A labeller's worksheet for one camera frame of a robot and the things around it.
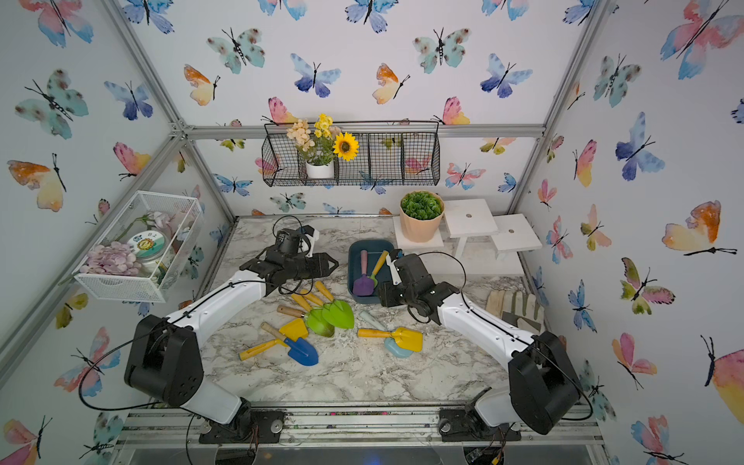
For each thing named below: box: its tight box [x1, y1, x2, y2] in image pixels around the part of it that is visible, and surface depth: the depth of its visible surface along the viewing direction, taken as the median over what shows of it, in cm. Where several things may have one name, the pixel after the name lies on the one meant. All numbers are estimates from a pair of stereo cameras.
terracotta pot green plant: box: [399, 189, 446, 244], surface depth 88 cm
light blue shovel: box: [359, 310, 414, 359], surface depth 88 cm
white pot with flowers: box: [285, 113, 360, 180], surface depth 86 cm
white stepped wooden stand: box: [392, 197, 543, 276], surface depth 95 cm
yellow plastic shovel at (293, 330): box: [238, 317, 310, 362], surface depth 90 cm
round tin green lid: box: [126, 229, 168, 263], surface depth 67 cm
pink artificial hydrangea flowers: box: [79, 240, 142, 277], surface depth 61 cm
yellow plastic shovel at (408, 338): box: [357, 327, 424, 353], surface depth 90 cm
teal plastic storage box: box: [346, 239, 395, 305], surface depth 106 cm
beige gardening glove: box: [485, 289, 545, 333], surface depth 97 cm
